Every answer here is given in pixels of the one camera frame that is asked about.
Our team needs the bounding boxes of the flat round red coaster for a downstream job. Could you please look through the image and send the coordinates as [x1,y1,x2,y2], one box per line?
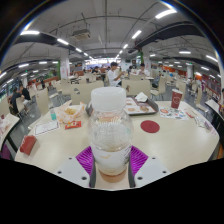
[140,119,161,134]

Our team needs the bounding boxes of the red paper cup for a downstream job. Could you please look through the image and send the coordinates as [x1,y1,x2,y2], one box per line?
[170,89,184,110]

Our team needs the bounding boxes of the small teal bottle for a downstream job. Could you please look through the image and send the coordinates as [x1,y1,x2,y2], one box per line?
[49,106,58,122]

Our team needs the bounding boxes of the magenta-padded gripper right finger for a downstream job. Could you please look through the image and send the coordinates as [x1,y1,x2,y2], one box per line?
[127,145,172,189]

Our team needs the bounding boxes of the red pouch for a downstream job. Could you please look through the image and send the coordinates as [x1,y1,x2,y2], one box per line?
[19,134,38,157]

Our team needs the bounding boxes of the beige chairs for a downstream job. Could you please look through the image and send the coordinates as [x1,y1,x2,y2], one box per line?
[28,71,204,116]

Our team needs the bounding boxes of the clear-sleeved card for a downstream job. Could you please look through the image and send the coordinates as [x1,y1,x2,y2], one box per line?
[192,114,210,131]

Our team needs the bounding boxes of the clear bottle with white cap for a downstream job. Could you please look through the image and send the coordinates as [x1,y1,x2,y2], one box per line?
[87,86,134,184]

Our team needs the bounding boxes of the dark tray with menu sheet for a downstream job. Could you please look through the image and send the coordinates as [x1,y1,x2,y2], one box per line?
[85,95,160,117]

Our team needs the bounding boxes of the crumpled food wrapper bag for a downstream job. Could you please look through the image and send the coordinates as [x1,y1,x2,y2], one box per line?
[54,100,88,124]

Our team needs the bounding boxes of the beige dining table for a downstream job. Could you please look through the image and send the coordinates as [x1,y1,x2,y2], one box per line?
[204,98,224,118]
[0,112,21,153]

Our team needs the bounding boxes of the white printed card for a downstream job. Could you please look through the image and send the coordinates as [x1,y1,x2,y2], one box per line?
[33,119,61,138]

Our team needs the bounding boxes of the ceiling air conditioner unit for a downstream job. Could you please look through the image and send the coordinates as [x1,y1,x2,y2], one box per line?
[71,28,92,42]

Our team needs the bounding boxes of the red sauce packet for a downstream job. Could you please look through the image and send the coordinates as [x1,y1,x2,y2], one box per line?
[64,120,83,130]

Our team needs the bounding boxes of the colourful sticker leaflet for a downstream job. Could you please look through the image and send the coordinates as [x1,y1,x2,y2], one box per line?
[158,107,190,121]

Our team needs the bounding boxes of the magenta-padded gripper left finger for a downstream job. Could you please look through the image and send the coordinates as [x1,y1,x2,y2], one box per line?
[54,145,98,189]

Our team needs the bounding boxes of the ceiling lights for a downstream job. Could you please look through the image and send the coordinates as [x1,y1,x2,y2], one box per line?
[0,8,221,84]

